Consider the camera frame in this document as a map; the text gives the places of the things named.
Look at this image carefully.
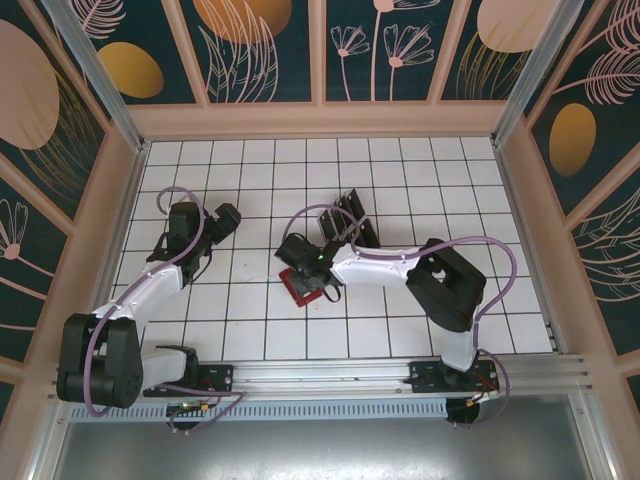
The red leather card holder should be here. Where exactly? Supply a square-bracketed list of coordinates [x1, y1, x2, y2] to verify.
[278, 268, 326, 309]

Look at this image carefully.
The clear acrylic card stand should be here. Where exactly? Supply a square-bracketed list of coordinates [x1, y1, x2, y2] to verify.
[318, 187, 384, 251]

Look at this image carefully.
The slotted grey cable duct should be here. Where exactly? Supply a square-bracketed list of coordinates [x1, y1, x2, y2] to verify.
[69, 399, 449, 422]

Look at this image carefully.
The aluminium table side rail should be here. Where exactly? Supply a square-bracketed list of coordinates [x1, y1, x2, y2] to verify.
[492, 142, 569, 356]
[74, 142, 152, 364]

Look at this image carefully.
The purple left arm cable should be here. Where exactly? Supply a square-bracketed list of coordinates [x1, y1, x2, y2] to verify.
[84, 185, 246, 436]

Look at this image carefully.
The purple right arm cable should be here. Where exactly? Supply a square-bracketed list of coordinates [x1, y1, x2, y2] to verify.
[282, 204, 517, 431]

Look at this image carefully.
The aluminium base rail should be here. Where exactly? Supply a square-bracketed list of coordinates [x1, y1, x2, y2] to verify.
[49, 353, 594, 401]

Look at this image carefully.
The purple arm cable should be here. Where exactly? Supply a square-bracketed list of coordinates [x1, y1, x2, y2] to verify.
[84, 185, 246, 436]
[282, 204, 517, 431]

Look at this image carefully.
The grey metal panel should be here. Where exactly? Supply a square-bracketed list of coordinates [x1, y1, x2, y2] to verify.
[27, 394, 619, 480]

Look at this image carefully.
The thin black left gripper cable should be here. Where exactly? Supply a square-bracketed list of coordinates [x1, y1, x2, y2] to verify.
[189, 244, 214, 281]

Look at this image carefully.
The aluminium corner post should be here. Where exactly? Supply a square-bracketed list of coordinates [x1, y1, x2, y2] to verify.
[42, 0, 151, 154]
[491, 0, 587, 147]

